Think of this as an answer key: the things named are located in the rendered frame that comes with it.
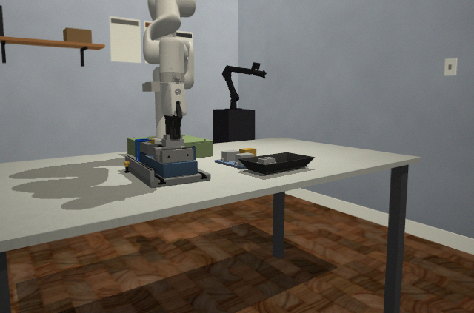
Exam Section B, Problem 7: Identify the orange block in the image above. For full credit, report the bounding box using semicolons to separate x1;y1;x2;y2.
239;148;256;157

